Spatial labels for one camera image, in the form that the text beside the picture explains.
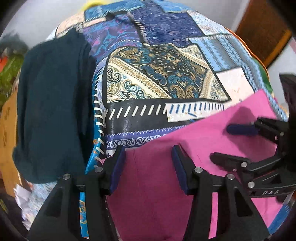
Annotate yellow curved tube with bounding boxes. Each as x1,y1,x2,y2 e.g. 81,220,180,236
81,0,109,11

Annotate blue patchwork bedspread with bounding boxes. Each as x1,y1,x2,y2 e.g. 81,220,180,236
46,0,291,240

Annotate brown wooden door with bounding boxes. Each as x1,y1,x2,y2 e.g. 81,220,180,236
235,0,292,67

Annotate white papers pile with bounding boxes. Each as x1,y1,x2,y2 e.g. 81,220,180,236
14,184,35,230

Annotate pink pants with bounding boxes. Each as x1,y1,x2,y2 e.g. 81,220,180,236
108,91,276,240

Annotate dark navy folded garment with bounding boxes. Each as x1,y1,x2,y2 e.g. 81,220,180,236
13,30,95,183

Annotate green bag with clutter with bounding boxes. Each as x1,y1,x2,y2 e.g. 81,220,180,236
1,32,28,108

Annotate green orange fleece blanket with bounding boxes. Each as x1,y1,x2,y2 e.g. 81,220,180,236
225,27,274,96

